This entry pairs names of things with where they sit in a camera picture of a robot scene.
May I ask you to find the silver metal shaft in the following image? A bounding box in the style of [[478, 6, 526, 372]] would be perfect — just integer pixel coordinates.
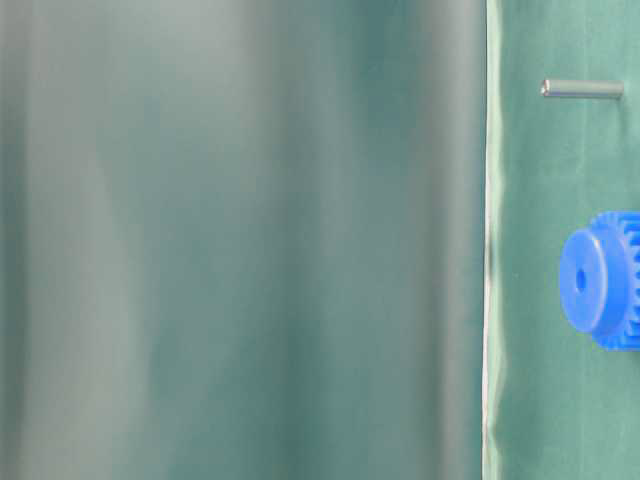
[[540, 79, 624, 99]]

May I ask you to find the blue plastic gear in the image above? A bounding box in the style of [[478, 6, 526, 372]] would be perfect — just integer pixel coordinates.
[[559, 211, 639, 351]]

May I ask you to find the green cloth mat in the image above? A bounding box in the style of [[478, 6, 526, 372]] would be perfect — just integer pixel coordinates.
[[482, 1, 639, 479]]

